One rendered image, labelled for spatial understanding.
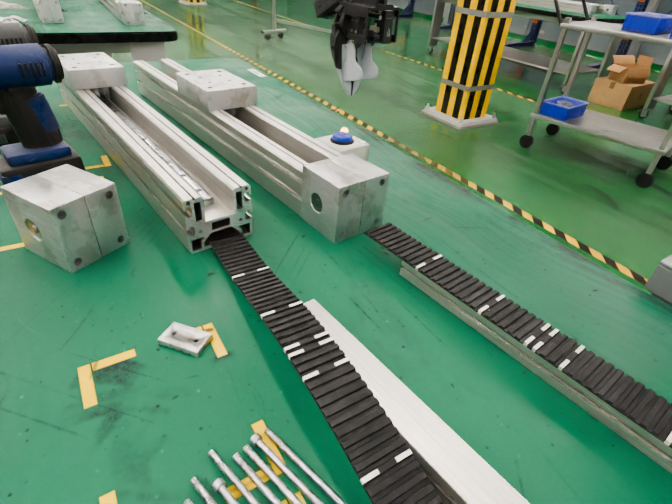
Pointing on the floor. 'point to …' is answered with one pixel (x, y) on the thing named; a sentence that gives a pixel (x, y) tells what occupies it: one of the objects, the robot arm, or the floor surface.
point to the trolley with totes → (650, 32)
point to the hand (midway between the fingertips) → (348, 87)
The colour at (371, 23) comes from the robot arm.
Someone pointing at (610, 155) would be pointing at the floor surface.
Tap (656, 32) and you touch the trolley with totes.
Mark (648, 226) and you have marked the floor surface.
